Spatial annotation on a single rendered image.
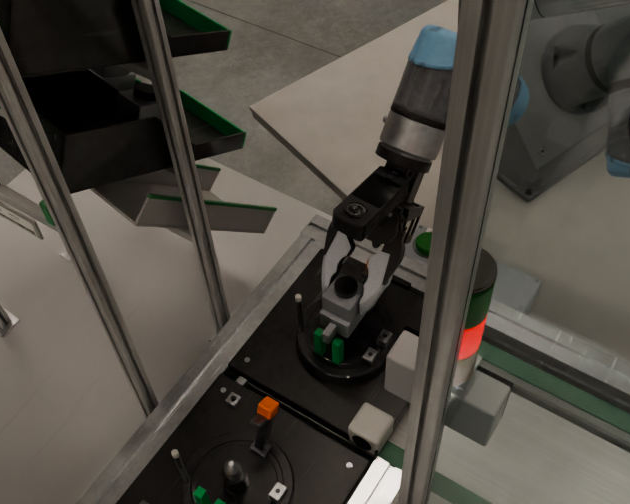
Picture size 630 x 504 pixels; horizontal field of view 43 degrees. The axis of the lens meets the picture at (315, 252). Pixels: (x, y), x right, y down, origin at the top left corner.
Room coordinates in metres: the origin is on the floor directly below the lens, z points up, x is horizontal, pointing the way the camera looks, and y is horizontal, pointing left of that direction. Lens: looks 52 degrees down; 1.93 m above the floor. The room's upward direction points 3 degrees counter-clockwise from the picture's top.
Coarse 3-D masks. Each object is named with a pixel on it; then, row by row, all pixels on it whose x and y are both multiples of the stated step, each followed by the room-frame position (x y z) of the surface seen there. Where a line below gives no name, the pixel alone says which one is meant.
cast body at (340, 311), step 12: (348, 276) 0.59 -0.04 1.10; (336, 288) 0.58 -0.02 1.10; (348, 288) 0.58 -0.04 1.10; (360, 288) 0.58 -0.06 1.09; (324, 300) 0.57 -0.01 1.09; (336, 300) 0.57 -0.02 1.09; (348, 300) 0.56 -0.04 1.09; (324, 312) 0.57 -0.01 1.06; (336, 312) 0.56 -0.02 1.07; (348, 312) 0.55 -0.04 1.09; (324, 324) 0.56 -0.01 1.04; (336, 324) 0.55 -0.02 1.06; (348, 324) 0.55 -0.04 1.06; (324, 336) 0.54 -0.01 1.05; (348, 336) 0.54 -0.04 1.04
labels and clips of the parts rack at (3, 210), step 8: (0, 208) 0.58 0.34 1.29; (8, 208) 0.57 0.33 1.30; (8, 216) 0.58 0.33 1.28; (16, 216) 0.57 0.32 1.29; (24, 216) 0.56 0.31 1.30; (48, 216) 0.53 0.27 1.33; (16, 224) 0.57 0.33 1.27; (24, 224) 0.56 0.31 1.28; (32, 224) 0.55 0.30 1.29; (32, 232) 0.56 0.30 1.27; (40, 232) 0.55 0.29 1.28; (176, 232) 0.69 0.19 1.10; (184, 232) 0.68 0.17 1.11
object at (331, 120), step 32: (448, 0) 1.51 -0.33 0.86; (416, 32) 1.41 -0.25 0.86; (352, 64) 1.31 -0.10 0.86; (384, 64) 1.31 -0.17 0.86; (288, 96) 1.23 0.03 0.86; (320, 96) 1.22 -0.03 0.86; (352, 96) 1.21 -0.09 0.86; (384, 96) 1.21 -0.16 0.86; (288, 128) 1.13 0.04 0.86; (320, 128) 1.13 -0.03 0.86; (352, 128) 1.12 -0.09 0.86; (320, 160) 1.04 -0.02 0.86; (352, 160) 1.04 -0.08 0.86; (384, 160) 1.03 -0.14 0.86
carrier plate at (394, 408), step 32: (320, 256) 0.73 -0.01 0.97; (320, 288) 0.67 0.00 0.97; (288, 320) 0.62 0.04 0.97; (416, 320) 0.61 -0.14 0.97; (256, 352) 0.57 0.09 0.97; (288, 352) 0.57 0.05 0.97; (256, 384) 0.53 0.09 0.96; (288, 384) 0.52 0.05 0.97; (320, 384) 0.51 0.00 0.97; (352, 384) 0.51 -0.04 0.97; (320, 416) 0.47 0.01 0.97; (352, 416) 0.46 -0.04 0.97
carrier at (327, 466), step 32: (224, 384) 0.52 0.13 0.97; (192, 416) 0.48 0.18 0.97; (224, 416) 0.48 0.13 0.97; (288, 416) 0.47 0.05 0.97; (160, 448) 0.44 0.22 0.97; (192, 448) 0.43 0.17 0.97; (224, 448) 0.42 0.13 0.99; (256, 448) 0.41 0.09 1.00; (288, 448) 0.42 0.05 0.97; (320, 448) 0.42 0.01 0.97; (160, 480) 0.39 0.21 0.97; (192, 480) 0.38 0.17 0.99; (224, 480) 0.37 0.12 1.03; (256, 480) 0.38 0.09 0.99; (288, 480) 0.37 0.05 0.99; (320, 480) 0.38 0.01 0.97; (352, 480) 0.38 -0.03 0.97
